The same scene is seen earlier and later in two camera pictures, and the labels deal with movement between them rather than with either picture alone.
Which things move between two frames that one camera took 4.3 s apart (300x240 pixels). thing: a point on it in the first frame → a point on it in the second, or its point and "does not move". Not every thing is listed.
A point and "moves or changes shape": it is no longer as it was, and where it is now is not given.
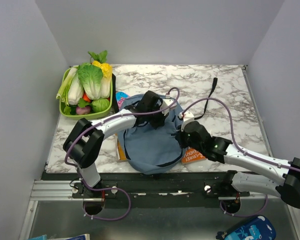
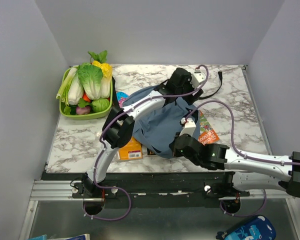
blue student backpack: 148,149 moves or changes shape
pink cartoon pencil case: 120,96 does not move
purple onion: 85,110 does not move
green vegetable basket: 93,115 does not move
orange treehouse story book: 190,155 moves or changes shape
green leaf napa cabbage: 91,76 does not move
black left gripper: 160,122 → 189,99
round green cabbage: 100,105 does not move
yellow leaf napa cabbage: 106,85 does not move
